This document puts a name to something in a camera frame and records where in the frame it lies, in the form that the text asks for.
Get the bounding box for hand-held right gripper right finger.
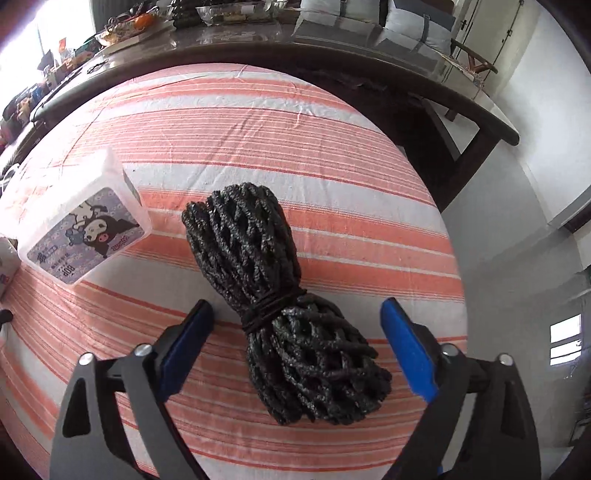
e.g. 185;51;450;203
379;298;541;480

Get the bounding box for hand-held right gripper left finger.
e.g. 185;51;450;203
50;299;215;480

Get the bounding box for black rope bundle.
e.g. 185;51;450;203
181;182;393;426

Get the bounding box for clear plastic box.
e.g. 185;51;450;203
17;147;152;284

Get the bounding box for small window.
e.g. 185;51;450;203
549;314;583;366

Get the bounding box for orange striped tablecloth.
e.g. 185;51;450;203
0;64;468;480

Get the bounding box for wooden chair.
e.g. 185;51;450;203
445;39;499;78

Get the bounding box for dark glossy dining table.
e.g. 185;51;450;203
30;21;520;213

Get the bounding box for large glass bowl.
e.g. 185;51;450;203
196;2;279;25

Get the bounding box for black ribbed vase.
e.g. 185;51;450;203
168;0;200;19

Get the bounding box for white pillow with grey strap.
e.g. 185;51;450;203
385;0;456;54

